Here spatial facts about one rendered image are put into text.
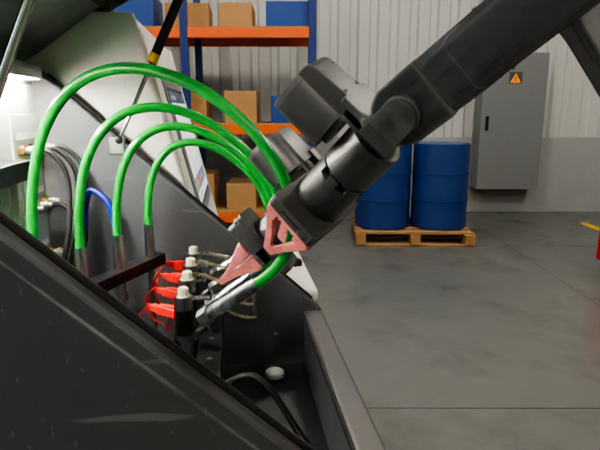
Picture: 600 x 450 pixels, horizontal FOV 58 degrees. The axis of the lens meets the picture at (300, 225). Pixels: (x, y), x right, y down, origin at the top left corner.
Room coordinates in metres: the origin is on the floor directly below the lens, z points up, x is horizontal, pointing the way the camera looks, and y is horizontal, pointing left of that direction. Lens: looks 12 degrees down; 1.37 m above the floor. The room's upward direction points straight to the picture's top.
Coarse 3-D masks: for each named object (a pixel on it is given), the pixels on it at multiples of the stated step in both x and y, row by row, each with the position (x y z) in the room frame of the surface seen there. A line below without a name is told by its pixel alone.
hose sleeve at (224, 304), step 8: (248, 280) 0.63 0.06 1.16; (240, 288) 0.63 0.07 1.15; (248, 288) 0.62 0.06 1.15; (256, 288) 0.62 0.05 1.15; (224, 296) 0.64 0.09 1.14; (232, 296) 0.63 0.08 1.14; (240, 296) 0.63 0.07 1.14; (248, 296) 0.63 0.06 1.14; (216, 304) 0.64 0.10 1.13; (224, 304) 0.63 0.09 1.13; (232, 304) 0.63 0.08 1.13; (208, 312) 0.64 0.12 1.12; (216, 312) 0.64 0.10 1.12
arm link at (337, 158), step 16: (336, 128) 0.53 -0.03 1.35; (352, 128) 0.52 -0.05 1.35; (336, 144) 0.54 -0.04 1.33; (352, 144) 0.52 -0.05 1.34; (368, 144) 0.51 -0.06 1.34; (336, 160) 0.53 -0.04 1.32; (352, 160) 0.52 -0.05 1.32; (368, 160) 0.51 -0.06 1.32; (384, 160) 0.51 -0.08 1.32; (336, 176) 0.53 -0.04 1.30; (352, 176) 0.52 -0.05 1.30; (368, 176) 0.52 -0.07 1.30
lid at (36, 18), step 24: (0, 0) 0.74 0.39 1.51; (48, 0) 0.84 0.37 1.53; (72, 0) 0.90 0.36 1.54; (96, 0) 0.97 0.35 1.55; (120, 0) 1.09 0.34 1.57; (0, 24) 0.82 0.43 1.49; (48, 24) 0.94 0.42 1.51; (72, 24) 1.02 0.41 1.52; (0, 48) 0.91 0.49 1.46; (24, 48) 0.98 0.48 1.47
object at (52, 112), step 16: (112, 64) 0.67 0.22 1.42; (128, 64) 0.67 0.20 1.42; (144, 64) 0.66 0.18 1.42; (80, 80) 0.68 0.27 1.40; (176, 80) 0.65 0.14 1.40; (192, 80) 0.65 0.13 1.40; (64, 96) 0.69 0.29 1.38; (208, 96) 0.64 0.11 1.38; (48, 112) 0.70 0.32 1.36; (224, 112) 0.64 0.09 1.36; (240, 112) 0.63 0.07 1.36; (48, 128) 0.70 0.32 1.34; (256, 128) 0.63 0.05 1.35; (256, 144) 0.62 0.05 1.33; (32, 160) 0.71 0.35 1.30; (272, 160) 0.62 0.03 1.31; (32, 176) 0.71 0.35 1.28; (288, 176) 0.62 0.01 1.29; (32, 192) 0.71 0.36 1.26; (32, 208) 0.71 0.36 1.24; (32, 224) 0.71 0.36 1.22; (288, 240) 0.61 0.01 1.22; (288, 256) 0.61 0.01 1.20; (272, 272) 0.62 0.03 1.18
